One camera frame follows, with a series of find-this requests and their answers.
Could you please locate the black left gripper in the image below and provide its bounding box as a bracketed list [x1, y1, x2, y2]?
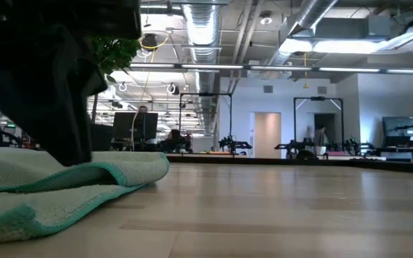
[0, 0, 143, 168]

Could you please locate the green microfiber towel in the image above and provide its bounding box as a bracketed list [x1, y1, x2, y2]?
[0, 146, 171, 244]

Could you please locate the green potted plant black pot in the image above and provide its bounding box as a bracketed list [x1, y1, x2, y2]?
[90, 35, 143, 152]

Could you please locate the black computer monitor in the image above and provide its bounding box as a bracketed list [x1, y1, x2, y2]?
[112, 111, 159, 143]
[381, 116, 413, 147]

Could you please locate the beige door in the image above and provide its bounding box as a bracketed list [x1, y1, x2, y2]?
[254, 112, 282, 159]

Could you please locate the long linear ceiling light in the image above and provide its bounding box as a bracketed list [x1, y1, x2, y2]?
[129, 62, 413, 75]

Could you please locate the black gantry frame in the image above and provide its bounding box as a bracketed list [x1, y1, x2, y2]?
[293, 95, 344, 151]
[179, 92, 233, 153]

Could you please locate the silver ventilation duct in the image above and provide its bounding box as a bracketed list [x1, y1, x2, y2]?
[263, 0, 338, 78]
[181, 2, 222, 108]

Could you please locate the yellow hanging cord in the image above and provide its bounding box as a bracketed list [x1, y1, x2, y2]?
[301, 52, 310, 90]

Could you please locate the black aluminium table frame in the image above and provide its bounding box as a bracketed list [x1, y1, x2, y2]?
[165, 153, 413, 176]

